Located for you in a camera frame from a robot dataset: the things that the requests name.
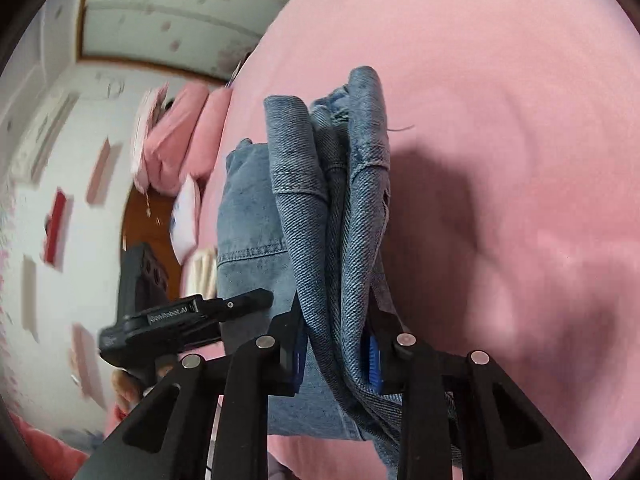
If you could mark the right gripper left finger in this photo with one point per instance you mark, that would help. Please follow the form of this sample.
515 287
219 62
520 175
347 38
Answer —
208 419

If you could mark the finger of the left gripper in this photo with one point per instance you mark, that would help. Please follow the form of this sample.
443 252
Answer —
224 310

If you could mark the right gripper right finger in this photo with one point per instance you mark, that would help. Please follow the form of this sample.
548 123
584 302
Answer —
466 403

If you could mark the blue denim jacket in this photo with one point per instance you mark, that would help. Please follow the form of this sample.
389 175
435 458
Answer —
303 215

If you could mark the folded white cream clothes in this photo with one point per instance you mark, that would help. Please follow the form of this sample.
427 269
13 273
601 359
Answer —
200 274

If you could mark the person's left hand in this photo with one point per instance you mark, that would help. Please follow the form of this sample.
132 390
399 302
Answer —
128 391

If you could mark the small white printed pillow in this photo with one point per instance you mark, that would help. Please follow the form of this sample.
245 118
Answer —
185 215

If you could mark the brown wooden headboard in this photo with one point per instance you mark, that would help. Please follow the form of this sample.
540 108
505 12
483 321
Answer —
146 220

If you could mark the folded pink quilt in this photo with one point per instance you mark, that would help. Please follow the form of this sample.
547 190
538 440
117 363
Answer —
186 140

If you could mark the pink lace pillow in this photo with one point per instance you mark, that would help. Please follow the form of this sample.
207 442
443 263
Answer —
147 116

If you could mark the floral sliding wardrobe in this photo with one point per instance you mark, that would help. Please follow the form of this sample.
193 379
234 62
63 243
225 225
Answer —
205 37

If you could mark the pink bed sheet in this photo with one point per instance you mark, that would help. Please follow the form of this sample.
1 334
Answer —
514 211

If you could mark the red wall shelf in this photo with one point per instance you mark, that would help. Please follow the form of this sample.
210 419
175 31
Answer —
56 229

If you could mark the pink wall shelf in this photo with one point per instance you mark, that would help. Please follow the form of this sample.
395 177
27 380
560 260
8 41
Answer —
103 174

